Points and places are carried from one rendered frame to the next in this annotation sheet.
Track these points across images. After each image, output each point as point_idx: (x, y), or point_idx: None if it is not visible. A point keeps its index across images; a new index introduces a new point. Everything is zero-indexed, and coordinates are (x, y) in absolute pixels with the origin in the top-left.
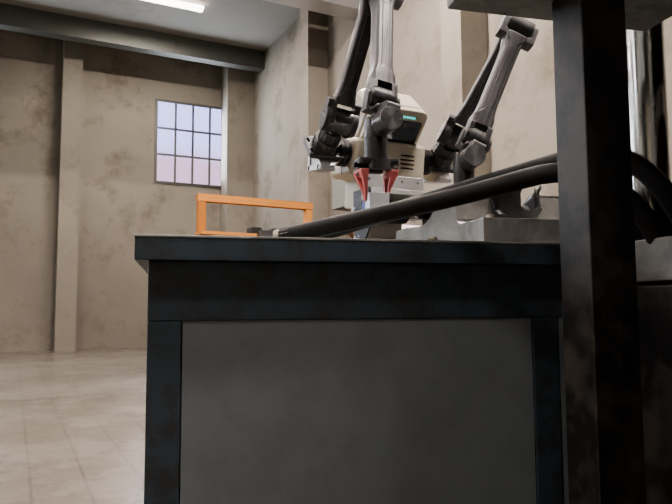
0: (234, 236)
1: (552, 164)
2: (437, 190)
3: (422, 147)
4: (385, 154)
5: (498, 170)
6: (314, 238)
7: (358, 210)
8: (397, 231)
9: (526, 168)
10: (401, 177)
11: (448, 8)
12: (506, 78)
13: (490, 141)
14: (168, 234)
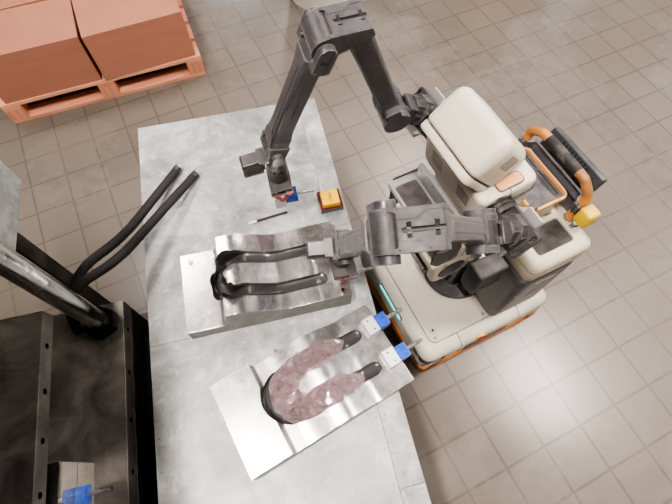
0: (139, 157)
1: (83, 261)
2: (145, 222)
3: (478, 201)
4: (271, 180)
5: (125, 245)
6: (141, 184)
7: (153, 193)
8: (328, 221)
9: (94, 252)
10: (444, 199)
11: (21, 181)
12: (350, 248)
13: (339, 262)
14: (138, 137)
